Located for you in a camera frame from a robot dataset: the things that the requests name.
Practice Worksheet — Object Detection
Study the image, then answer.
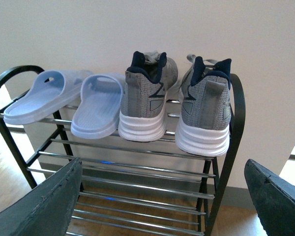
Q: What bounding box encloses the right gripper camera black right finger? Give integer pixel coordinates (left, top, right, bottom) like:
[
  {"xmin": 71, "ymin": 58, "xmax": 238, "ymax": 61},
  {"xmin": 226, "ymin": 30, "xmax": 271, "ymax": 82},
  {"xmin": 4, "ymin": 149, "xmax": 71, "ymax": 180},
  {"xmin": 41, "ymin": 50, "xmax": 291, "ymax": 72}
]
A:
[{"xmin": 244, "ymin": 159, "xmax": 295, "ymax": 236}]

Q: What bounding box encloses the right gripper camera black left finger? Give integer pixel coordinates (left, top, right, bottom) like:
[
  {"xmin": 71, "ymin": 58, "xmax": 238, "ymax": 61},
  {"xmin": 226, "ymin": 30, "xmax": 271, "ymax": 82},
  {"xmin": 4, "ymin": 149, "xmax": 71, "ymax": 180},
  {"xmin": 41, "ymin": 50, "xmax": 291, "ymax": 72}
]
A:
[{"xmin": 0, "ymin": 158, "xmax": 82, "ymax": 236}]

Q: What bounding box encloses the light blue slipper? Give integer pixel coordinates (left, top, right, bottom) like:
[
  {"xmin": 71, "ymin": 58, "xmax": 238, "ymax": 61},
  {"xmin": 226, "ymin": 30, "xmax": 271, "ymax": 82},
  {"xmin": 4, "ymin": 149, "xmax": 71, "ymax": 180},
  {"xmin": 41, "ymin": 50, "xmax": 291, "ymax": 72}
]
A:
[
  {"xmin": 3, "ymin": 70, "xmax": 93, "ymax": 125},
  {"xmin": 71, "ymin": 73, "xmax": 125, "ymax": 140}
]

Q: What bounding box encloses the grey sneaker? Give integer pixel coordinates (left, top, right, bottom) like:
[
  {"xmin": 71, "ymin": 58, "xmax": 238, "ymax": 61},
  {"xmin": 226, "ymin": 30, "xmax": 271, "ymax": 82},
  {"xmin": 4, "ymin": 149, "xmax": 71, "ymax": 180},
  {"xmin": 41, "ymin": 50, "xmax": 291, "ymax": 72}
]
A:
[
  {"xmin": 175, "ymin": 54, "xmax": 232, "ymax": 157},
  {"xmin": 118, "ymin": 51, "xmax": 180, "ymax": 142}
]

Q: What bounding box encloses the black metal shoe rack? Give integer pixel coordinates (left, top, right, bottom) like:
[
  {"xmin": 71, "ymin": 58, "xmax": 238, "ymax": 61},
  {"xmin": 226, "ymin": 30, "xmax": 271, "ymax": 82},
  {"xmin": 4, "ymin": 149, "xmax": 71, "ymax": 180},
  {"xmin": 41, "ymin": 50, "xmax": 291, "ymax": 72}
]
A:
[{"xmin": 0, "ymin": 65, "xmax": 245, "ymax": 236}]

